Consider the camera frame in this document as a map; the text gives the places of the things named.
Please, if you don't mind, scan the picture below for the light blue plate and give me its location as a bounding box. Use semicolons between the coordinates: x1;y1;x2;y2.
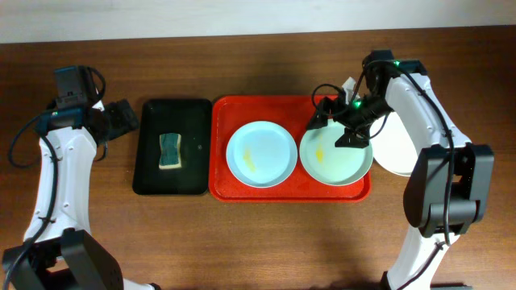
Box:
226;121;298;189

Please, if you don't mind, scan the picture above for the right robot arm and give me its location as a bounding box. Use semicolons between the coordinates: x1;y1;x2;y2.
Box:
306;50;494;289

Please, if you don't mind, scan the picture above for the black plastic tray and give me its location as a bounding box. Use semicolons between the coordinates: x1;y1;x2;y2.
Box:
132;99;212;196

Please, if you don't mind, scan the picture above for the white plate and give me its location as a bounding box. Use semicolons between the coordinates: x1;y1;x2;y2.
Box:
369;112;418;176

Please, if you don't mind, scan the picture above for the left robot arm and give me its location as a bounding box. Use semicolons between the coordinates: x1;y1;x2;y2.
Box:
2;65;158;289

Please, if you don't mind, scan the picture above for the light green plate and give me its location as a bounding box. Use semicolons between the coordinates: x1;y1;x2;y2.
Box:
299;120;373;186

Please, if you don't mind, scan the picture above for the green yellow sponge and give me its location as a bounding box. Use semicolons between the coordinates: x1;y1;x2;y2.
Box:
158;133;181;170

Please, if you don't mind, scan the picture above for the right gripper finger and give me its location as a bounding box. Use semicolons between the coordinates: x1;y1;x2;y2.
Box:
335;128;369;148
306;111;333;131

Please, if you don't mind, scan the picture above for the red plastic tray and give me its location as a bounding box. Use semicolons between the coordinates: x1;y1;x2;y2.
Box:
209;95;371;203

